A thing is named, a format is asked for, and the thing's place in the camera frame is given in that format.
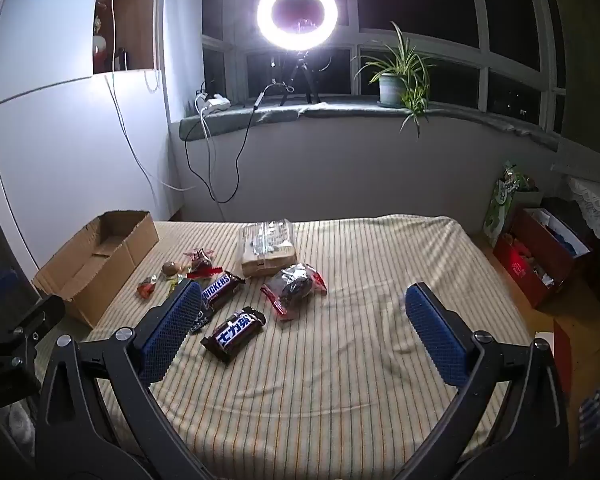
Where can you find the red cardboard box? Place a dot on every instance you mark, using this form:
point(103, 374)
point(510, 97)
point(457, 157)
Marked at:
point(545, 250)

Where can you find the green printed bag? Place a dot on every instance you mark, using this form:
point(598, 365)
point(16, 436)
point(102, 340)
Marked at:
point(500, 205)

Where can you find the brown egg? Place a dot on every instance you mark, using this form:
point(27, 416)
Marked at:
point(170, 269)

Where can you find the green spider plant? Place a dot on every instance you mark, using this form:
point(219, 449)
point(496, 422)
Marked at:
point(400, 57)

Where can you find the wooden shelf niche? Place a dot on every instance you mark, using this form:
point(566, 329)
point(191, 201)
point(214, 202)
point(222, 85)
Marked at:
point(135, 15)

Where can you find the clear red-edged dark snack packet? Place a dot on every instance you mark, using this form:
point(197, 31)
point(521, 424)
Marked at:
point(292, 287)

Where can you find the green snack packet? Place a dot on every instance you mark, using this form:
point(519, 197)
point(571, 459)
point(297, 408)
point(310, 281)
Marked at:
point(167, 283)

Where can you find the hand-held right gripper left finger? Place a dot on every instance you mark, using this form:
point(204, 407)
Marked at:
point(175, 325)

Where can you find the colourful egg-shaped packet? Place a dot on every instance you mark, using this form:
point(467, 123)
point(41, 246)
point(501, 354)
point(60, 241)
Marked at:
point(146, 290)

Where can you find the white window frame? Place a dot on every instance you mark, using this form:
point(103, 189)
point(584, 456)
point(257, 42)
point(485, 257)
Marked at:
point(482, 60)

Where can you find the striped blanket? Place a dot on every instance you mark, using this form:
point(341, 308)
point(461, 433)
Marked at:
point(355, 385)

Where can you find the white lace cloth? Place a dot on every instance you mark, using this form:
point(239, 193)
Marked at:
point(597, 210)

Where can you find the flat red snack packet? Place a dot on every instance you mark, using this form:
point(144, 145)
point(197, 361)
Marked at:
point(205, 272)

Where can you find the brown chocolate bar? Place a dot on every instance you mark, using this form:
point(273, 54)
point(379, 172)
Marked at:
point(235, 335)
point(222, 287)

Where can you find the dark red candy packet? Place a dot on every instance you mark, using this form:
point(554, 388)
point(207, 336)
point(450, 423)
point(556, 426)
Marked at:
point(199, 259)

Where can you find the clear cracker packet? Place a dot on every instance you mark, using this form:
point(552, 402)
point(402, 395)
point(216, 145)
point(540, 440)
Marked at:
point(265, 255)

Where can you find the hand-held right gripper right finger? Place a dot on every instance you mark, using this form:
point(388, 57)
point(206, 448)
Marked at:
point(437, 340)

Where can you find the grey plant pot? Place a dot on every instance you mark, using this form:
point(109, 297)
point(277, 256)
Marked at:
point(391, 90)

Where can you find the red white vase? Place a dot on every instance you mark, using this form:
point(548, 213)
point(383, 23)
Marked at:
point(99, 42)

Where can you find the white power strip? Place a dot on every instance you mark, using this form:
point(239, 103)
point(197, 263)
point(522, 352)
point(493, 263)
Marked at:
point(215, 102)

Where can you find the blue checked cloth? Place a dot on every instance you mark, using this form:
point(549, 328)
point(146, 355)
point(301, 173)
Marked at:
point(594, 410)

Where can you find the brown cardboard box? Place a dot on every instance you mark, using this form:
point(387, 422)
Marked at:
point(102, 255)

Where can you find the black tripod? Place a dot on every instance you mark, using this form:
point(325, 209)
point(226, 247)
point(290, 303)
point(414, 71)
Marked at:
point(300, 67)

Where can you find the white cabinet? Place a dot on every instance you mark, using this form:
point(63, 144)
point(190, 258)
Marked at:
point(55, 135)

